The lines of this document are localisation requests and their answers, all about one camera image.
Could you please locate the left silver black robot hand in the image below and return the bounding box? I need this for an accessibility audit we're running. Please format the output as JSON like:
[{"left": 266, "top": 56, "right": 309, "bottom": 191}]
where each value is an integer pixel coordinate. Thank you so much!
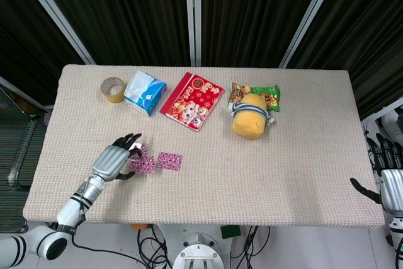
[{"left": 91, "top": 132, "right": 142, "bottom": 185}]

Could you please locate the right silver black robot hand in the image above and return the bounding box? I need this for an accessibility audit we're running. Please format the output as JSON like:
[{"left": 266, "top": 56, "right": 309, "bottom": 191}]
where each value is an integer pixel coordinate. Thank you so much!
[{"left": 349, "top": 132, "right": 403, "bottom": 215}]

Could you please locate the white grey robot base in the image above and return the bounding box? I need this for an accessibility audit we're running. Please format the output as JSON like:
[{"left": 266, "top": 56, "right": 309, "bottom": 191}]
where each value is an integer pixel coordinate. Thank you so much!
[{"left": 172, "top": 233, "right": 229, "bottom": 269}]

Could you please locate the white machine housing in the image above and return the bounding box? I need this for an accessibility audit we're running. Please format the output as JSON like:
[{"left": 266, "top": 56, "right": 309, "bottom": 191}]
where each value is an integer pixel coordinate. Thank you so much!
[{"left": 376, "top": 108, "right": 403, "bottom": 140}]

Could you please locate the brown packing tape roll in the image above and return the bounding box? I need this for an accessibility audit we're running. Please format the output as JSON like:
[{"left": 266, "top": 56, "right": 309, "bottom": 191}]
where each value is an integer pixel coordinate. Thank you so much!
[{"left": 100, "top": 76, "right": 125, "bottom": 104}]

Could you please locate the blue white tissue pack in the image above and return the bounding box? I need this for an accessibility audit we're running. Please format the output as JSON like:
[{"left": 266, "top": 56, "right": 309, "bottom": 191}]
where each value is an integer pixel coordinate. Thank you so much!
[{"left": 123, "top": 71, "right": 167, "bottom": 118}]

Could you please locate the red spiral calendar notebook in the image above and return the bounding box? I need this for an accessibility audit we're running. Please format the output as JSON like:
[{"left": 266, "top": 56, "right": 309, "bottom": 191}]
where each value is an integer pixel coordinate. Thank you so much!
[{"left": 159, "top": 71, "right": 226, "bottom": 133}]

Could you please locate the beige woven tablecloth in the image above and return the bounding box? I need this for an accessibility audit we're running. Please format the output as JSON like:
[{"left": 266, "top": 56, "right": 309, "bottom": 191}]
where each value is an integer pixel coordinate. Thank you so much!
[{"left": 22, "top": 64, "right": 385, "bottom": 231}]

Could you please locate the green box under table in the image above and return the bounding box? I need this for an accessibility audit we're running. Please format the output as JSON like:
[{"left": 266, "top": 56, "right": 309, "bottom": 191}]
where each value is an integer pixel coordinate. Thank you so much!
[{"left": 220, "top": 225, "right": 242, "bottom": 240}]

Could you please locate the yellow plush toy striped shirt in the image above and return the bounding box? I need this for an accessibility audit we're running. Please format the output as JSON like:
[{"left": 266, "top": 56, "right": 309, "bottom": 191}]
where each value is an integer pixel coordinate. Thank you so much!
[{"left": 228, "top": 93, "right": 277, "bottom": 140}]

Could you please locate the brown snack packet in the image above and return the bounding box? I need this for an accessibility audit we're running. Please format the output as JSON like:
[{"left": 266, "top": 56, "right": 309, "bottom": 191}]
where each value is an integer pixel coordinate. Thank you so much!
[{"left": 230, "top": 82, "right": 253, "bottom": 103}]

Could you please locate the black curtain panel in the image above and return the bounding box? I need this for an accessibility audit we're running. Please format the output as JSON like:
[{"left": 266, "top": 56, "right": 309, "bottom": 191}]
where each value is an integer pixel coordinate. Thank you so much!
[
  {"left": 200, "top": 0, "right": 329, "bottom": 69},
  {"left": 288, "top": 0, "right": 403, "bottom": 120},
  {"left": 31, "top": 0, "right": 193, "bottom": 66},
  {"left": 0, "top": 0, "right": 86, "bottom": 106}
]

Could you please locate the green snack packet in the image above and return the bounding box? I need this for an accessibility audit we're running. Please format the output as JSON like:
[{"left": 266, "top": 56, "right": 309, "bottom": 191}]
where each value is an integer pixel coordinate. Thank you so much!
[{"left": 250, "top": 84, "right": 281, "bottom": 113}]

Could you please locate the black cable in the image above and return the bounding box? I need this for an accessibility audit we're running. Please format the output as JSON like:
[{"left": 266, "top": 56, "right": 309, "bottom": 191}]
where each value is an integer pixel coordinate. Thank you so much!
[
  {"left": 137, "top": 225, "right": 173, "bottom": 269},
  {"left": 230, "top": 225, "right": 271, "bottom": 269}
]

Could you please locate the white frame post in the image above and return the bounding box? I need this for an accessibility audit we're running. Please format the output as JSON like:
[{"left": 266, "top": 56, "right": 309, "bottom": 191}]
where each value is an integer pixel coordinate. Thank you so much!
[
  {"left": 14, "top": 0, "right": 96, "bottom": 65},
  {"left": 184, "top": 0, "right": 203, "bottom": 67},
  {"left": 278, "top": 0, "right": 340, "bottom": 69}
]

